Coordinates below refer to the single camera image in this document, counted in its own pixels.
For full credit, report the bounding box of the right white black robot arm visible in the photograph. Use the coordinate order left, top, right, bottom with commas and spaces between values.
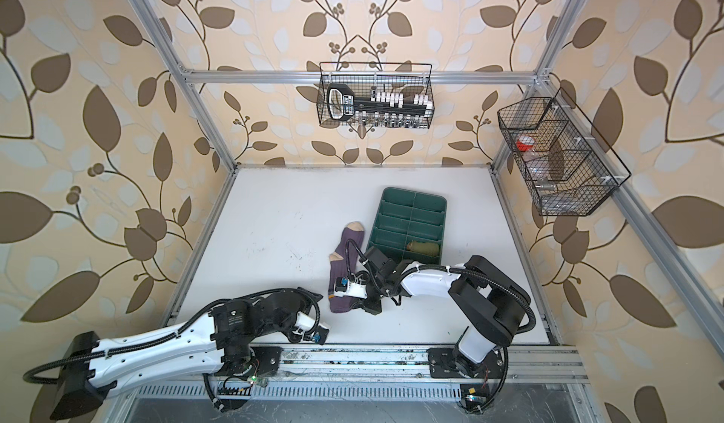
331, 248, 537, 415

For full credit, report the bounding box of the purple striped sock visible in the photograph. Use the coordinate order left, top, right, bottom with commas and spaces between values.
328, 221, 365, 314

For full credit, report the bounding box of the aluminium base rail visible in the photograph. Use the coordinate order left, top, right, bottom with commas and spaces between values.
121, 342, 589, 385

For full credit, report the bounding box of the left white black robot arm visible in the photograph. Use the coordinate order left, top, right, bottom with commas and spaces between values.
23, 287, 329, 421

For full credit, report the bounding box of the black socket set holder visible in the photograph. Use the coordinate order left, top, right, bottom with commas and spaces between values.
322, 83, 435, 122

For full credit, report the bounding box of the right black wire basket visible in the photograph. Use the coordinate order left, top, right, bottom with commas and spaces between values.
497, 88, 632, 217

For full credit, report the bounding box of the black wire basket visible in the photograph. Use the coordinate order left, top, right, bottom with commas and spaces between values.
497, 88, 632, 217
316, 60, 436, 130

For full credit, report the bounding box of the green striped sock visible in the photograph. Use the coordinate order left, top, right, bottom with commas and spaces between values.
405, 240, 440, 257

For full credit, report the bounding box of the back black wire basket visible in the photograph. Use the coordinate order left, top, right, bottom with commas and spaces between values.
316, 60, 436, 130

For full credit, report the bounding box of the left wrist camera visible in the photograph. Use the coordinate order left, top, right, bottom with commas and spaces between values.
294, 312, 329, 346

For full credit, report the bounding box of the green plastic divided tray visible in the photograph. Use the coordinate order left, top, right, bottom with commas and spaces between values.
368, 187, 448, 265

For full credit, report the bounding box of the red capped clear container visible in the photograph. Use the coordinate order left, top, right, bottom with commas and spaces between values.
515, 135, 535, 155

